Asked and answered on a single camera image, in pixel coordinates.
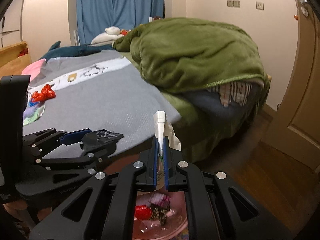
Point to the wooden headboard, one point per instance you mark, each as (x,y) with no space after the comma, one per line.
(14,58)

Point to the black wrapper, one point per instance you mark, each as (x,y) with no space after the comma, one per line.
(107,135)

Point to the dark teal shark plush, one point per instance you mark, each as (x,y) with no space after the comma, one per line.
(56,51)

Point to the green mattress cover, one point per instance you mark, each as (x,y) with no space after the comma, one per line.
(205,122)

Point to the white paper trash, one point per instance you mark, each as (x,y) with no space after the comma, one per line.
(163,129)

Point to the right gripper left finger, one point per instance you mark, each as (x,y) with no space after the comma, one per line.
(141,175)

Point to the brown wooden door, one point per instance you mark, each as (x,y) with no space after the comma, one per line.
(294,129)

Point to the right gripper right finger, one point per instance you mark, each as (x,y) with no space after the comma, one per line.
(180,175)

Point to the striped cloth under blanket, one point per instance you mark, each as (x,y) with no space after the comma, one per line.
(235,91)

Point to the green fleece blanket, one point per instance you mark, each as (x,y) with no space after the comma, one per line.
(186,54)

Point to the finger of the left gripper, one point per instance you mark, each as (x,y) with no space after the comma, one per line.
(37,145)
(92,151)

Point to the white wardrobe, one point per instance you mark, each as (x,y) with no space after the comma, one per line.
(11,24)

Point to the green snack wrapper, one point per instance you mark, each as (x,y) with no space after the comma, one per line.
(33,113)

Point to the silver door handle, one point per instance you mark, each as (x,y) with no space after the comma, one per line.
(304,7)

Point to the double wall switch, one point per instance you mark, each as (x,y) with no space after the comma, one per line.
(233,3)

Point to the blue curtain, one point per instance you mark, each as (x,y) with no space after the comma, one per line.
(93,16)

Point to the pink folded cloth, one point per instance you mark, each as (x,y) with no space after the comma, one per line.
(34,68)

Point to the red plastic wrapper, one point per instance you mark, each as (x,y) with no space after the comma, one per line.
(46,93)

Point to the single wall socket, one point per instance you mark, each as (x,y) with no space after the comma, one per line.
(259,5)

